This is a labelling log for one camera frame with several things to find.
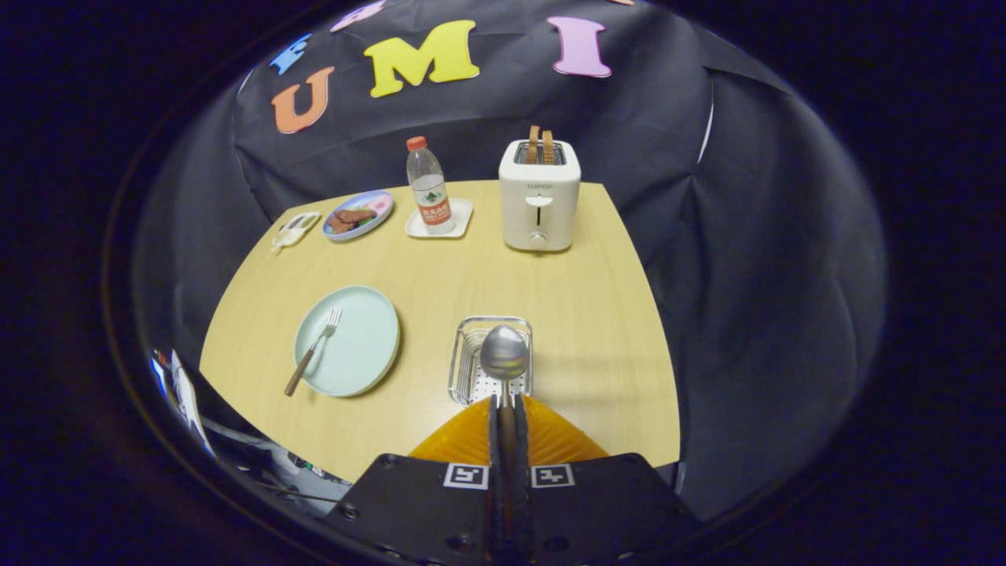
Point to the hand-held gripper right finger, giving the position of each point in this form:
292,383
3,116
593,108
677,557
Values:
605,511

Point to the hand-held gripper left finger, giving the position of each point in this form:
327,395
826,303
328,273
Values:
416,511

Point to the clear mesh basket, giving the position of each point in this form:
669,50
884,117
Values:
465,369

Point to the pale green plate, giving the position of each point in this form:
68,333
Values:
361,346

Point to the white papers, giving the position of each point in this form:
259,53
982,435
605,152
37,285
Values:
189,397

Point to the white square coaster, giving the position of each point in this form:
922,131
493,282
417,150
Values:
462,220

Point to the brown meat slices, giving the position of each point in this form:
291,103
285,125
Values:
350,220

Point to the small white divided dish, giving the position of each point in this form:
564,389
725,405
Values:
295,230

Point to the blue patterned plate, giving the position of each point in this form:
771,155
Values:
379,206

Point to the black backdrop cloth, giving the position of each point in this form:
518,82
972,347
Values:
747,236

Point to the white toaster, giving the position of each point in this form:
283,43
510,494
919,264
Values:
539,204

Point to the clear water bottle red cap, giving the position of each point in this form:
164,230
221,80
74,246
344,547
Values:
431,192

